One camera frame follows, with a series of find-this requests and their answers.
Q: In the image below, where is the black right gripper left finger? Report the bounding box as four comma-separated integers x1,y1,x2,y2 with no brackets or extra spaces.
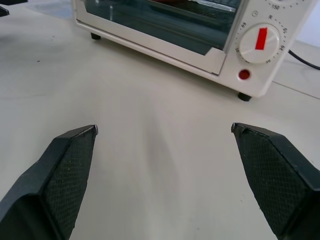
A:
0,124,99,240

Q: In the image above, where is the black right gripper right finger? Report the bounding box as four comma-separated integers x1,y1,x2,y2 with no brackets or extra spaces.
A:
230,122,320,240

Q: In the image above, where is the white toaster oven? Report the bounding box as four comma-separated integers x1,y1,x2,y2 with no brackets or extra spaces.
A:
72,0,319,102

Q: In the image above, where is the glass oven door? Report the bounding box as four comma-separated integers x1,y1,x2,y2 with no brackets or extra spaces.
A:
75,0,249,76

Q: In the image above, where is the red indicator light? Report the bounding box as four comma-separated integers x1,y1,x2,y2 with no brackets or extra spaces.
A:
238,68,251,82

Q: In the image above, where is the white timer knob red stripe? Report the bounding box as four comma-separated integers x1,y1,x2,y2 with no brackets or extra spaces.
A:
239,23,282,62

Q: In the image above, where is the black power cable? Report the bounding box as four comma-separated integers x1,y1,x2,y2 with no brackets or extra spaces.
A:
288,49,320,71

